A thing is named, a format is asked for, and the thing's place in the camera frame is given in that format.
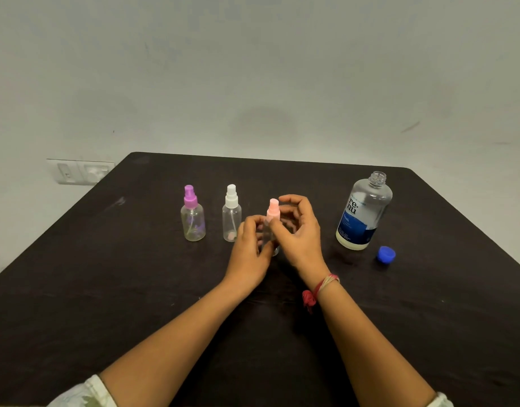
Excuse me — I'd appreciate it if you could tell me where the person's left hand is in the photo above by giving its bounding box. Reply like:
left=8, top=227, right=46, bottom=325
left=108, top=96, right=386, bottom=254
left=223, top=214, right=277, bottom=293

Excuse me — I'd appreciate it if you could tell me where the person's right hand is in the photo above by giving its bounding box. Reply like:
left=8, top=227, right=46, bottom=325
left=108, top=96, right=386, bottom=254
left=269, top=194, right=332, bottom=289

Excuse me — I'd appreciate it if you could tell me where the small clear bottle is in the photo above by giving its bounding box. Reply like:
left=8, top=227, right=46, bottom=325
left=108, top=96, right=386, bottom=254
left=222, top=203, right=242, bottom=243
left=261, top=217, right=282, bottom=257

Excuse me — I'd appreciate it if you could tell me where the large clear bottle blue label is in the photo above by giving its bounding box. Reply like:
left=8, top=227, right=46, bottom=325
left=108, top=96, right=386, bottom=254
left=336, top=171, right=393, bottom=252

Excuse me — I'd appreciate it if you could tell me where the small round bottle purple print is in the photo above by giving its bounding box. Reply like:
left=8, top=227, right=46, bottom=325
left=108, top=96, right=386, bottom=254
left=180, top=203, right=207, bottom=242

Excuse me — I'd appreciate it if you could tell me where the person's left forearm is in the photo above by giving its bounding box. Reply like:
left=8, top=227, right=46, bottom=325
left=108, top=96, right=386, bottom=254
left=99, top=279, right=254, bottom=407

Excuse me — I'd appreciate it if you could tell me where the person's right forearm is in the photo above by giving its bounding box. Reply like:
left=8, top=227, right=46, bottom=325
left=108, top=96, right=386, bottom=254
left=317, top=282, right=438, bottom=407

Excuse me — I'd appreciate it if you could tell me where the red thread wristband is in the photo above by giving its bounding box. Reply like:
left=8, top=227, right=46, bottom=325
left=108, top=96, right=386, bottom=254
left=302, top=274, right=340, bottom=314

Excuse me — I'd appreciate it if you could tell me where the white plug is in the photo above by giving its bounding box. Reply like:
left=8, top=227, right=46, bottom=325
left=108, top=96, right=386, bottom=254
left=83, top=164, right=110, bottom=183

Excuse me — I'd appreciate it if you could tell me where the green floral left sleeve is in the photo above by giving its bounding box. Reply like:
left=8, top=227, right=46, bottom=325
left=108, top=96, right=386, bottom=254
left=47, top=374, right=118, bottom=407

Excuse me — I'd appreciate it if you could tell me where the white wall socket panel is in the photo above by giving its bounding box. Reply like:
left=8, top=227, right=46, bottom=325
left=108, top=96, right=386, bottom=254
left=46, top=158, right=116, bottom=185

